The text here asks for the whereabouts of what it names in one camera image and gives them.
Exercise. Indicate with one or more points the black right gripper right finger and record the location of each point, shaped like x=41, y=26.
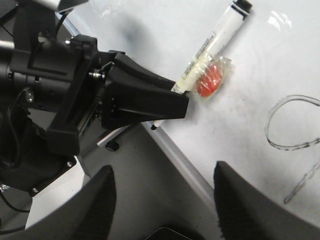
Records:
x=244, y=213

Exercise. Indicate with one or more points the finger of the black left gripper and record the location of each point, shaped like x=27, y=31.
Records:
x=125, y=105

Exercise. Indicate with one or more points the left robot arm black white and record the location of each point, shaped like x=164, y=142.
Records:
x=37, y=171

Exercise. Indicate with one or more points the whiteboard with aluminium frame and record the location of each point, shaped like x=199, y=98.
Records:
x=264, y=121

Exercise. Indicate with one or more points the white whiteboard marker black tip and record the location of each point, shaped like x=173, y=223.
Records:
x=230, y=22

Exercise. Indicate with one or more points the red round magnet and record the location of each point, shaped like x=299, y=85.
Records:
x=213, y=75

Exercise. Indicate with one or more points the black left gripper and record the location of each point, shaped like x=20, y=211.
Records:
x=57, y=77

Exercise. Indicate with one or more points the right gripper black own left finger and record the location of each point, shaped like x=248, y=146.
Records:
x=87, y=215

